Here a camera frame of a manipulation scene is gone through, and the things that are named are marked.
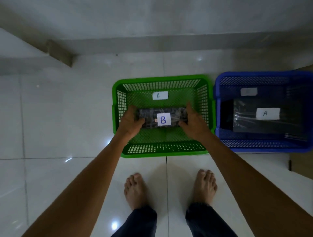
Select person's left hand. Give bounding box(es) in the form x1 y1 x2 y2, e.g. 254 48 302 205
117 105 146 143

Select person's right hand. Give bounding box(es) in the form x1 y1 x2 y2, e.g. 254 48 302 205
178 101 213 142

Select dark patterned package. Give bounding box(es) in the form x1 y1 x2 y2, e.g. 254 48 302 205
135 107 189 128

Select person's left forearm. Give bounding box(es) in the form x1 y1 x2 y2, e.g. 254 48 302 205
22 133 133 237

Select person's right forearm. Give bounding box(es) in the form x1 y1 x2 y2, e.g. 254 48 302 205
196 133 313 237

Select white paper label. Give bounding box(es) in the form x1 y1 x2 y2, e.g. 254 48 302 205
157 113 171 126
240 87 258 97
152 91 169 100
256 108 281 120

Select green plastic basket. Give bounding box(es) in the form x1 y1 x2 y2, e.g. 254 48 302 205
112 74 216 158

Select black plastic-wrapped package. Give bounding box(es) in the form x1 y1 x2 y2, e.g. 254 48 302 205
220 97 304 134

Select person's right foot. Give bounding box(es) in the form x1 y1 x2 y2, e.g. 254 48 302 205
193 169 218 207

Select person's foot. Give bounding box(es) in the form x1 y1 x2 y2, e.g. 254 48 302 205
193 169 218 207
124 173 149 211

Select person's left foot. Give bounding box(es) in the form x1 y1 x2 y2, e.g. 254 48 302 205
124 173 149 211

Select blue plastic basket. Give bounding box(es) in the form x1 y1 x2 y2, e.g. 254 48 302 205
214 70 313 153

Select dark blue trousers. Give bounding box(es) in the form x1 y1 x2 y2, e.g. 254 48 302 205
111 202 238 237

